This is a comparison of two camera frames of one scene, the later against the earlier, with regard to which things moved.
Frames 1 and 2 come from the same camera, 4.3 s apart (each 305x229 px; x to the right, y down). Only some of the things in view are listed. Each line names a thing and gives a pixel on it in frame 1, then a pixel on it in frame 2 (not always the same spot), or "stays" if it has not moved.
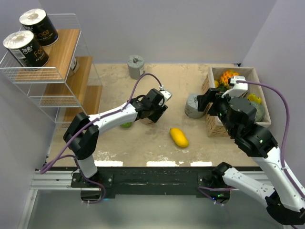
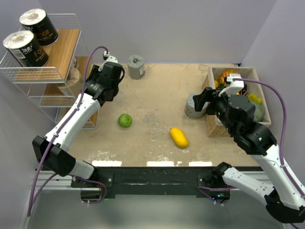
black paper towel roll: x=25 y=48 stays
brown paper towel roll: x=147 y=120 to x=73 y=77
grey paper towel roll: x=136 y=66 stays
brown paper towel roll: x=74 y=67 stays
